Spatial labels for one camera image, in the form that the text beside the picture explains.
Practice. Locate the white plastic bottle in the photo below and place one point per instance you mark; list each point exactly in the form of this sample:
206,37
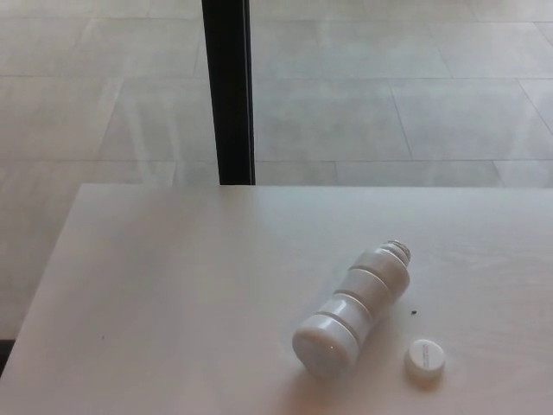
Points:
345,315

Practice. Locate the white screw bottle cap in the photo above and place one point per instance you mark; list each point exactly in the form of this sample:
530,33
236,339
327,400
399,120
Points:
425,356

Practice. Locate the black object beside desk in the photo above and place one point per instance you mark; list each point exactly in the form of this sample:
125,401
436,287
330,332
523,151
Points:
5,352

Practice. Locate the black vertical window post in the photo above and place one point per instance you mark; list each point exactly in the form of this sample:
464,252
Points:
231,91

